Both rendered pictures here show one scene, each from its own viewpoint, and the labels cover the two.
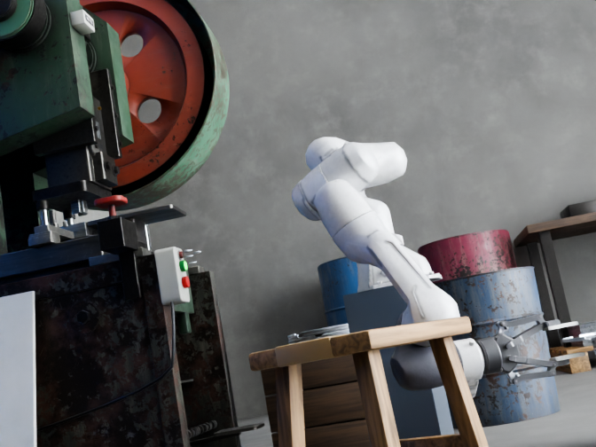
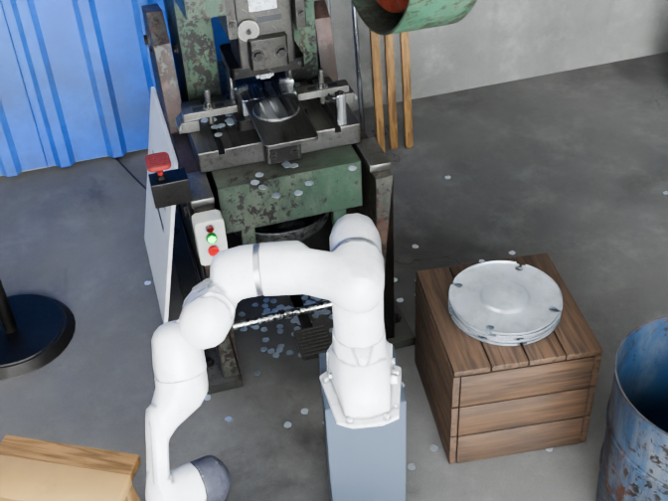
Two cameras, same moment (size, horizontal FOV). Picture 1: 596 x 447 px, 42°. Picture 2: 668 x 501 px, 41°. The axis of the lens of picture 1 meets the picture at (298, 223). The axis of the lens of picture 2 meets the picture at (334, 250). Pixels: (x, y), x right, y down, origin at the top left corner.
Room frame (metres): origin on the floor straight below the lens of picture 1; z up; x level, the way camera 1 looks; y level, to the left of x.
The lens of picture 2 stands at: (1.48, -1.52, 1.93)
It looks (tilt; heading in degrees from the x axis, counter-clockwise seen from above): 38 degrees down; 68
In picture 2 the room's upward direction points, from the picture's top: 3 degrees counter-clockwise
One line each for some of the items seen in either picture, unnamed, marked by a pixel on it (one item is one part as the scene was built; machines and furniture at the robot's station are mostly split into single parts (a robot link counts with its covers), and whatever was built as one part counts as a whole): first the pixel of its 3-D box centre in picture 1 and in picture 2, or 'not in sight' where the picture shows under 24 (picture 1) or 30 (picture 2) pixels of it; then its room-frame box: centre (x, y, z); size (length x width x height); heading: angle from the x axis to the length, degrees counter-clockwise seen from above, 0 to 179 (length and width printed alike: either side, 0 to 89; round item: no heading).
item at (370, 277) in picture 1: (394, 260); (362, 367); (2.05, -0.23, 0.52); 0.22 x 0.19 x 0.14; 72
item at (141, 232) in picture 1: (140, 238); (282, 138); (2.14, 0.44, 0.72); 0.25 x 0.14 x 0.14; 82
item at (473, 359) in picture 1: (465, 369); not in sight; (1.68, -0.29, 0.23); 0.13 x 0.05 x 0.12; 11
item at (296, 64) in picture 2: (74, 201); (261, 60); (2.17, 0.62, 0.86); 0.20 x 0.16 x 0.05; 172
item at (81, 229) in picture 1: (82, 236); (266, 96); (2.16, 0.61, 0.76); 0.15 x 0.09 x 0.05; 172
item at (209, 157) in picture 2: (83, 264); (268, 121); (2.17, 0.62, 0.68); 0.45 x 0.30 x 0.06; 172
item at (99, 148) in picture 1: (82, 139); (258, 4); (2.16, 0.57, 1.04); 0.17 x 0.15 x 0.30; 82
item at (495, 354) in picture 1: (497, 354); not in sight; (1.68, -0.37, 0.25); 0.09 x 0.07 x 0.08; 101
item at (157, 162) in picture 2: (112, 214); (160, 171); (1.81, 0.43, 0.72); 0.07 x 0.06 x 0.08; 82
